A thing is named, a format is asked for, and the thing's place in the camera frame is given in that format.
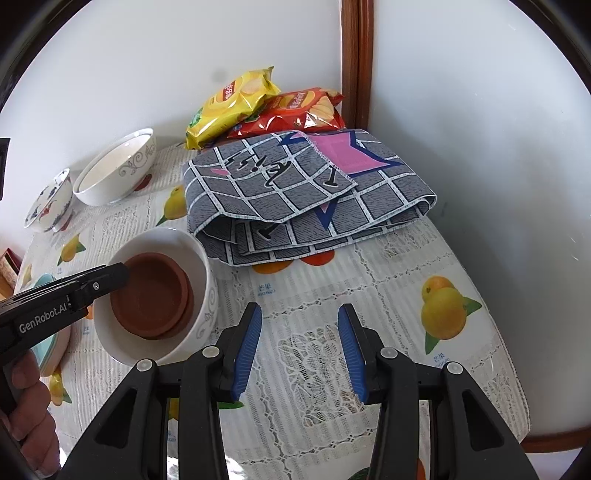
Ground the fruit print tablecloth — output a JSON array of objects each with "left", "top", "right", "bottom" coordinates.
[{"left": 14, "top": 138, "right": 532, "bottom": 480}]

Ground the blue white crane bowl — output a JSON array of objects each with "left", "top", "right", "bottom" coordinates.
[{"left": 24, "top": 168, "right": 75, "bottom": 233}]

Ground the large white bowl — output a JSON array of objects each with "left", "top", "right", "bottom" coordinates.
[{"left": 73, "top": 128, "right": 157, "bottom": 207}]

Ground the wooden door frame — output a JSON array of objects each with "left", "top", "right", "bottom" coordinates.
[{"left": 338, "top": 0, "right": 376, "bottom": 132}]

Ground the brown saucer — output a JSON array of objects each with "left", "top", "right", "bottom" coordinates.
[
  {"left": 110, "top": 263, "right": 195, "bottom": 341},
  {"left": 121, "top": 251, "right": 190, "bottom": 324}
]

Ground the red chips bag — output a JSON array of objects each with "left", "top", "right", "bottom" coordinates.
[{"left": 226, "top": 88, "right": 346, "bottom": 139}]

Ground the yellow chips bag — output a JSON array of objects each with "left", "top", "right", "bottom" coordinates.
[{"left": 185, "top": 67, "right": 281, "bottom": 151}]

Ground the grey checked cloth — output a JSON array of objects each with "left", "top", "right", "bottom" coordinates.
[{"left": 182, "top": 129, "right": 438, "bottom": 268}]

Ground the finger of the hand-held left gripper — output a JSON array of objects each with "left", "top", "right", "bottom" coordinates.
[{"left": 69, "top": 261, "right": 130, "bottom": 320}]

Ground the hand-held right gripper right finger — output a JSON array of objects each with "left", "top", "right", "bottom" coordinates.
[{"left": 337, "top": 303, "right": 541, "bottom": 480}]

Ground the person's left hand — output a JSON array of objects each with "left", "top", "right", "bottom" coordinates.
[{"left": 0, "top": 352, "right": 62, "bottom": 472}]

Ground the blue plate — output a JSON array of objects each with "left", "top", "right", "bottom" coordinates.
[{"left": 18, "top": 273, "right": 71, "bottom": 378}]

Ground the small white patterned bowl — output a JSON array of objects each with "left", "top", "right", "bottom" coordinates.
[{"left": 92, "top": 227, "right": 219, "bottom": 366}]

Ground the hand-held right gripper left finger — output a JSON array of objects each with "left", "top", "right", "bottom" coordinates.
[{"left": 58, "top": 302, "right": 264, "bottom": 480}]

